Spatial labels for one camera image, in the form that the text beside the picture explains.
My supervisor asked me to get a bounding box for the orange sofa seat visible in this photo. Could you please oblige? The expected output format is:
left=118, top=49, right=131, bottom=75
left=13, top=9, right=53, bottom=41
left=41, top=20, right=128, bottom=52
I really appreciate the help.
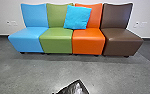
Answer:
left=71, top=3, right=106, bottom=56

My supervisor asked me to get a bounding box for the green sofa seat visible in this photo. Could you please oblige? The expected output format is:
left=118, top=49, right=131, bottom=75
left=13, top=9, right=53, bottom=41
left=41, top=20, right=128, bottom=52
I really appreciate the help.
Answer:
left=38, top=2, right=75, bottom=55

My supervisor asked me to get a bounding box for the blue square cushion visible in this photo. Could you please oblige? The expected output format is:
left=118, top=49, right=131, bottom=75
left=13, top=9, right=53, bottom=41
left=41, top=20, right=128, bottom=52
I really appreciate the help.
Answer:
left=63, top=4, right=93, bottom=31

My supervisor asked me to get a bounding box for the brown sofa seat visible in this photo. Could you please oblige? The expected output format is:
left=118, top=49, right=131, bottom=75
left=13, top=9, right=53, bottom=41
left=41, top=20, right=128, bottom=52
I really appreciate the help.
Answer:
left=100, top=2, right=145, bottom=57

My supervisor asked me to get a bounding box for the blue sofa seat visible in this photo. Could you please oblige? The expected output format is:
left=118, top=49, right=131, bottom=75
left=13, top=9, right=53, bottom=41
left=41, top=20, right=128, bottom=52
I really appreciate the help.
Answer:
left=7, top=3, right=49, bottom=54

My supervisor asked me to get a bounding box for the white wall outlet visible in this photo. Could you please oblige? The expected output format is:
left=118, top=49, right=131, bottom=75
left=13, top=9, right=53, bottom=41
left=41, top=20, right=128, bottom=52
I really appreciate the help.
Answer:
left=134, top=21, right=148, bottom=28
left=6, top=20, right=18, bottom=26

